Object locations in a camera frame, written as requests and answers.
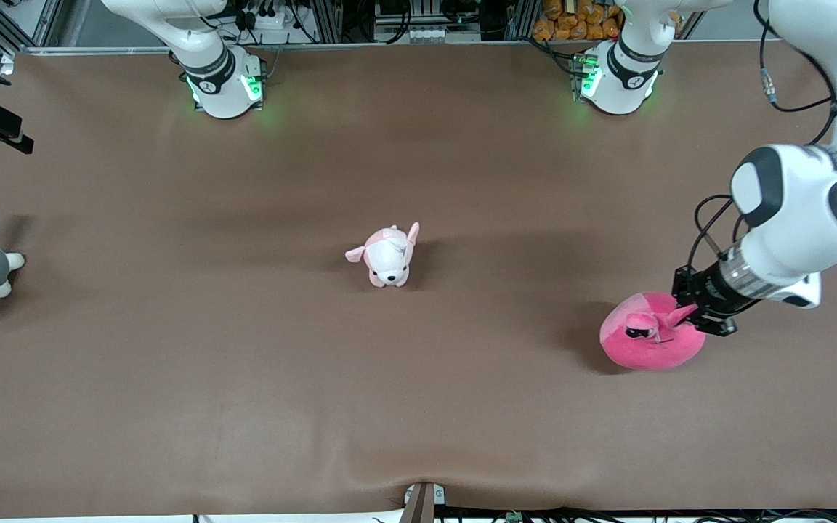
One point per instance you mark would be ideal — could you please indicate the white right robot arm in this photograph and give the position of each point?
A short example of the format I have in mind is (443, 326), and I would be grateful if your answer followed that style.
(219, 80)

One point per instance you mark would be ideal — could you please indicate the round hot pink plush toy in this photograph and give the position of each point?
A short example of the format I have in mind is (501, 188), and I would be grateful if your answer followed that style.
(644, 352)

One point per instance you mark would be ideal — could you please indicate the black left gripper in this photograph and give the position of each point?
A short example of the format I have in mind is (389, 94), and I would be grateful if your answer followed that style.
(706, 293)

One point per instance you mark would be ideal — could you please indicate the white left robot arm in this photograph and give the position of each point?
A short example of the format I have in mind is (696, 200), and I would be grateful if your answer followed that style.
(803, 196)

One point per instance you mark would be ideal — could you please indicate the white power strip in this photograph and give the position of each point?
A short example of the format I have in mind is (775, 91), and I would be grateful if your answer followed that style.
(433, 33)

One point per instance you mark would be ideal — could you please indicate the orange items bin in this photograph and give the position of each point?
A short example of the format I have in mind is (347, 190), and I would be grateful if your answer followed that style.
(575, 18)

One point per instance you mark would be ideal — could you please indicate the pale pink white plush dog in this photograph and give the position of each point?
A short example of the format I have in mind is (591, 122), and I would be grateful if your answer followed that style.
(386, 254)

